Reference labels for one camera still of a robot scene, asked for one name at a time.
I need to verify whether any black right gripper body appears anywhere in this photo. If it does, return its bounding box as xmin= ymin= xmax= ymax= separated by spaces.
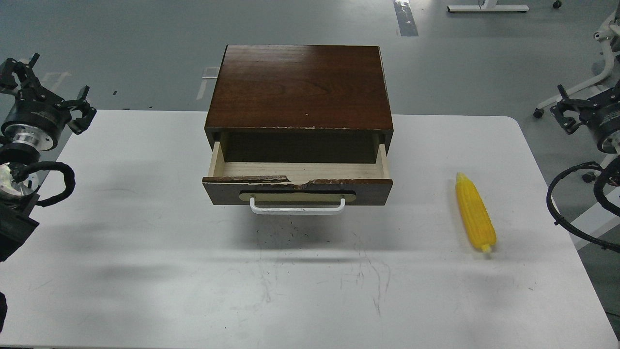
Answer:
xmin=580 ymin=92 xmax=620 ymax=153

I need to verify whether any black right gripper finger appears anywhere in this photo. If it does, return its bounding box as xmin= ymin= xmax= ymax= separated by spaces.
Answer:
xmin=550 ymin=84 xmax=589 ymax=135

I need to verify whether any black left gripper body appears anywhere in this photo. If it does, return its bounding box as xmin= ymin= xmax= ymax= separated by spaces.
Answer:
xmin=1 ymin=87 xmax=68 ymax=141

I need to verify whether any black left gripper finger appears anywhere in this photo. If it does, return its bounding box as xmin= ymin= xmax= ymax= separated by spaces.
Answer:
xmin=54 ymin=86 xmax=97 ymax=135
xmin=0 ymin=53 xmax=40 ymax=94

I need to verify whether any yellow corn cob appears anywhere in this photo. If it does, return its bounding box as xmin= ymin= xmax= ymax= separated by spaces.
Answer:
xmin=455 ymin=172 xmax=496 ymax=254

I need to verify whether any wooden drawer with white handle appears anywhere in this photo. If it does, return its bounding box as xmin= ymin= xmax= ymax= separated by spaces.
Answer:
xmin=202 ymin=142 xmax=393 ymax=214

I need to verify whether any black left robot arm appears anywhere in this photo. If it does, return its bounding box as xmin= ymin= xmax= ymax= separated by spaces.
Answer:
xmin=0 ymin=53 xmax=97 ymax=261

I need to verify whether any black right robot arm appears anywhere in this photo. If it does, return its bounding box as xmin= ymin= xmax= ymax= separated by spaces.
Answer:
xmin=545 ymin=84 xmax=620 ymax=253

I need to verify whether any dark wooden drawer cabinet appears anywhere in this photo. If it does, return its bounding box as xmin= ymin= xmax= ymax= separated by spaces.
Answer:
xmin=204 ymin=45 xmax=394 ymax=163

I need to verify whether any white table foot bar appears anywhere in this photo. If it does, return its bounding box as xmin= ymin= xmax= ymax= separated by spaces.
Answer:
xmin=447 ymin=0 xmax=530 ymax=13

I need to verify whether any grey floor tape strip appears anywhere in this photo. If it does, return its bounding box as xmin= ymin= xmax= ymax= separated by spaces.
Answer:
xmin=392 ymin=0 xmax=419 ymax=37

